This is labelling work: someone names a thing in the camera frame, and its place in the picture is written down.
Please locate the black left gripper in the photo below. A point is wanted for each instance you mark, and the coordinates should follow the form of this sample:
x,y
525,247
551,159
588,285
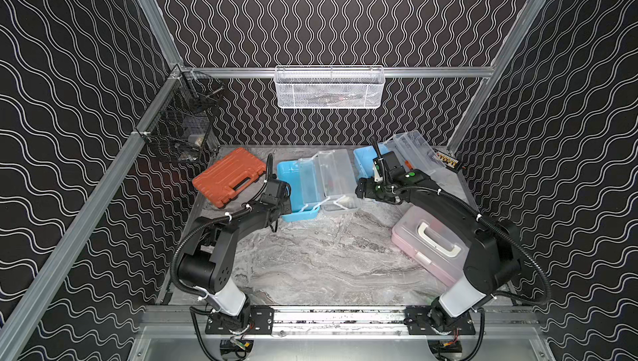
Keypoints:
x,y
272,187

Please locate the blue toolbox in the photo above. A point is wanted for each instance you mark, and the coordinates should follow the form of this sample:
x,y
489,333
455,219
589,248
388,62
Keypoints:
x,y
410,146
324,183

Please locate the pink toolbox with clear lid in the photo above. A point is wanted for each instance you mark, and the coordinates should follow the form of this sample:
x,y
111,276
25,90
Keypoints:
x,y
431,244

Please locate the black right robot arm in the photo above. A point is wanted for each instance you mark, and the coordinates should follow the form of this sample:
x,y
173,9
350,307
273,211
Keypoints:
x,y
494,257

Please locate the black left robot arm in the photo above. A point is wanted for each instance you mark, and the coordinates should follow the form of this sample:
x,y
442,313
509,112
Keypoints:
x,y
204,259

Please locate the red plastic tool case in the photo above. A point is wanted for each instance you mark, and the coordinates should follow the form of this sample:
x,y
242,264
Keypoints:
x,y
228,177

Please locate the screwdriver bit holder box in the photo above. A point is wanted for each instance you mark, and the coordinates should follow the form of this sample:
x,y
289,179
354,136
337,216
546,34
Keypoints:
x,y
452,163

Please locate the white wire mesh basket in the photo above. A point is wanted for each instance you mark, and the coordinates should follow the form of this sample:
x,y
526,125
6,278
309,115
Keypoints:
x,y
329,87

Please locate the black wire basket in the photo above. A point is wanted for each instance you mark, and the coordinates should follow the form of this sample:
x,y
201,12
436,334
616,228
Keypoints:
x,y
181,132

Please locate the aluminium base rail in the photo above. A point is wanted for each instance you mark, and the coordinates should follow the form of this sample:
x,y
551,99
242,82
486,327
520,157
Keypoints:
x,y
327,321

